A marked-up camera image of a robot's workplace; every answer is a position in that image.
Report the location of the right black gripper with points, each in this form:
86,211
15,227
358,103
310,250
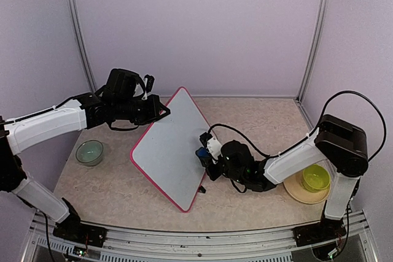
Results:
206,162

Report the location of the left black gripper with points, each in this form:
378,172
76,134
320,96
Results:
155,114

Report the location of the blue whiteboard eraser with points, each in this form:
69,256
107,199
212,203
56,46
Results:
202,153

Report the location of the pink framed whiteboard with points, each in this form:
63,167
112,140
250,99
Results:
165,153

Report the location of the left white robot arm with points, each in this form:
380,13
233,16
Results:
126,96

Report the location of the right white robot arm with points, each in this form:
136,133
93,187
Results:
334,140

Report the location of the beige round plate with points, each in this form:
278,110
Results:
295,189

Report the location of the lime green bowl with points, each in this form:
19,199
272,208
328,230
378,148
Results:
315,178

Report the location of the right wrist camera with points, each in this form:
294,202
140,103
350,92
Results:
212,146

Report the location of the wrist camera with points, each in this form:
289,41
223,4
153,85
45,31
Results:
143,86
212,146

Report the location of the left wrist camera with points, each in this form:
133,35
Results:
143,86

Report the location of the right aluminium frame post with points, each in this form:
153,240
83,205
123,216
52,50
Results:
317,34

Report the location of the aluminium frame post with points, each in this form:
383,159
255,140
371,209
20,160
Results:
76,25
317,34

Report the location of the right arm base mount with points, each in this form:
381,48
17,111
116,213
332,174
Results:
324,230

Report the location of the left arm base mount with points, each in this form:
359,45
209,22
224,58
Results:
72,229

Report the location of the left aluminium frame post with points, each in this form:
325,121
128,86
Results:
76,25

